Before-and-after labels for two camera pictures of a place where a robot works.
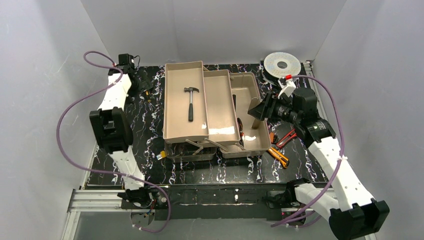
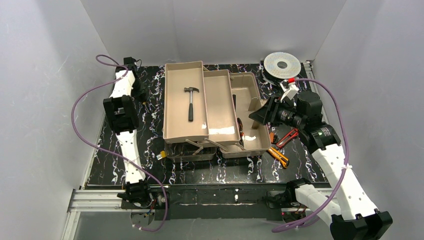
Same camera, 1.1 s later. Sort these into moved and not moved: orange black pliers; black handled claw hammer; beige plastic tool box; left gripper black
Moved: left gripper black
Not moved: orange black pliers; beige plastic tool box; black handled claw hammer
